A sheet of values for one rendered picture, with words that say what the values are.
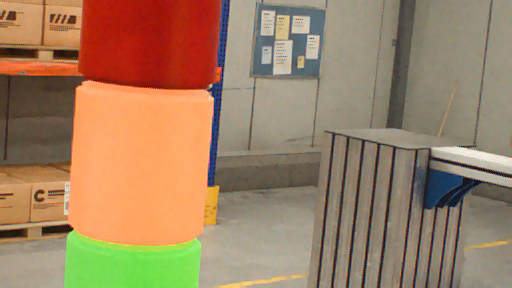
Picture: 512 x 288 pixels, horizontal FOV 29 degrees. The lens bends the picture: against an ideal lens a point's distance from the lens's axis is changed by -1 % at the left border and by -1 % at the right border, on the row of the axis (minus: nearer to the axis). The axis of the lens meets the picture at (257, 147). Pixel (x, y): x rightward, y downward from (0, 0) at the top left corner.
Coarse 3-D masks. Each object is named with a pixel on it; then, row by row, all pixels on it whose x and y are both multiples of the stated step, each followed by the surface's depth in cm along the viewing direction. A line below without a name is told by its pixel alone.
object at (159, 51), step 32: (96, 0) 34; (128, 0) 33; (160, 0) 33; (192, 0) 34; (96, 32) 34; (128, 32) 33; (160, 32) 33; (192, 32) 34; (96, 64) 34; (128, 64) 34; (160, 64) 34; (192, 64) 34
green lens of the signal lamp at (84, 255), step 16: (80, 240) 36; (96, 240) 36; (192, 240) 37; (80, 256) 35; (96, 256) 35; (112, 256) 35; (128, 256) 35; (144, 256) 35; (160, 256) 35; (176, 256) 35; (192, 256) 36; (80, 272) 35; (96, 272) 35; (112, 272) 35; (128, 272) 35; (144, 272) 35; (160, 272) 35; (176, 272) 35; (192, 272) 36
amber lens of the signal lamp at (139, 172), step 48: (96, 96) 34; (144, 96) 34; (192, 96) 35; (96, 144) 34; (144, 144) 34; (192, 144) 35; (96, 192) 34; (144, 192) 34; (192, 192) 35; (144, 240) 35
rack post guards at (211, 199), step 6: (216, 186) 1019; (210, 192) 1009; (216, 192) 1014; (210, 198) 1010; (216, 198) 1015; (210, 204) 1012; (216, 204) 1017; (204, 210) 1010; (210, 210) 1013; (216, 210) 1019; (204, 216) 1011; (210, 216) 1014; (204, 222) 1012; (210, 222) 1016; (216, 222) 1028
